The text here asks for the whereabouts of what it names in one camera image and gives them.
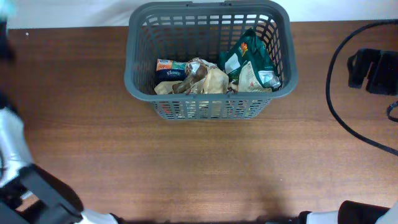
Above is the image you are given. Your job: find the green tortilla wrap package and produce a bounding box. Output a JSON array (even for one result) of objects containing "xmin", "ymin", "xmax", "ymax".
[{"xmin": 218, "ymin": 28, "xmax": 282, "ymax": 93}]

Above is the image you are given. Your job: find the cream snack bag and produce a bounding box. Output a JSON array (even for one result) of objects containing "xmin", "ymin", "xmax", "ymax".
[{"xmin": 192, "ymin": 59, "xmax": 229, "ymax": 94}]

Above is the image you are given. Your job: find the blue Kleenex tissue multipack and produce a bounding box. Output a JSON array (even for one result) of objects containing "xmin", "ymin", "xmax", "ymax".
[{"xmin": 155, "ymin": 59, "xmax": 187, "ymax": 85}]

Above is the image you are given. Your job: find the cream brown snack wrapper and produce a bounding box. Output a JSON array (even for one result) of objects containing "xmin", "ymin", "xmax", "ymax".
[{"xmin": 154, "ymin": 57, "xmax": 207, "ymax": 95}]

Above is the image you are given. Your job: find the teal snack bar wrapper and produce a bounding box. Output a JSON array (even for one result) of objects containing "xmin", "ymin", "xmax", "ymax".
[{"xmin": 0, "ymin": 0, "xmax": 17, "ymax": 21}]

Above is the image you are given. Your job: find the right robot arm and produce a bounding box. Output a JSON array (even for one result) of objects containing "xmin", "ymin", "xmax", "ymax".
[{"xmin": 295, "ymin": 49, "xmax": 397, "ymax": 224}]

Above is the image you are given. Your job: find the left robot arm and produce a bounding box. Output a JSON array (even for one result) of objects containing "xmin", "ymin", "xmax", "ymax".
[{"xmin": 1, "ymin": 95, "xmax": 123, "ymax": 224}]

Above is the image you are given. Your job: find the grey plastic basket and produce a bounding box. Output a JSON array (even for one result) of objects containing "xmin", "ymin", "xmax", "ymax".
[{"xmin": 124, "ymin": 1, "xmax": 298, "ymax": 119}]

